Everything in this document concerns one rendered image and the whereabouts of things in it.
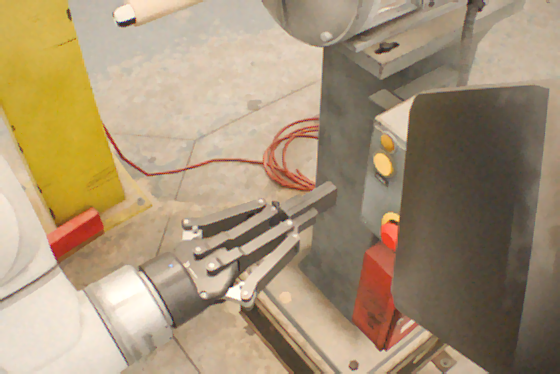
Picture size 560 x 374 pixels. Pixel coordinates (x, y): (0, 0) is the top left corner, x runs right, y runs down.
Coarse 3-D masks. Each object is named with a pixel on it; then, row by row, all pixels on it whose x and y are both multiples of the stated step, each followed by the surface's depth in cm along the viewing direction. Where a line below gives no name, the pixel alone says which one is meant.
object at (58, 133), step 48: (0, 0) 129; (48, 0) 138; (0, 48) 137; (48, 48) 146; (0, 96) 145; (48, 96) 156; (48, 144) 166; (96, 144) 178; (48, 192) 177; (96, 192) 191
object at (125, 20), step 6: (120, 6) 58; (126, 6) 58; (114, 12) 58; (120, 12) 58; (126, 12) 58; (132, 12) 58; (114, 18) 59; (120, 18) 58; (126, 18) 58; (132, 18) 59; (120, 24) 58; (126, 24) 59
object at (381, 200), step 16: (400, 112) 68; (384, 128) 67; (400, 128) 66; (400, 144) 65; (368, 160) 73; (400, 160) 66; (368, 176) 74; (384, 176) 70; (400, 176) 68; (368, 192) 76; (384, 192) 72; (400, 192) 69; (368, 208) 78; (384, 208) 74; (368, 224) 80
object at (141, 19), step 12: (132, 0) 58; (144, 0) 59; (156, 0) 59; (168, 0) 60; (180, 0) 61; (192, 0) 62; (204, 0) 63; (144, 12) 59; (156, 12) 60; (168, 12) 61
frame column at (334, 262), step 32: (480, 32) 88; (352, 64) 93; (416, 64) 82; (448, 64) 90; (320, 96) 107; (352, 96) 98; (320, 128) 112; (352, 128) 102; (320, 160) 118; (352, 160) 108; (352, 192) 113; (320, 224) 132; (352, 224) 119; (320, 256) 141; (352, 256) 126; (320, 288) 144; (352, 288) 134
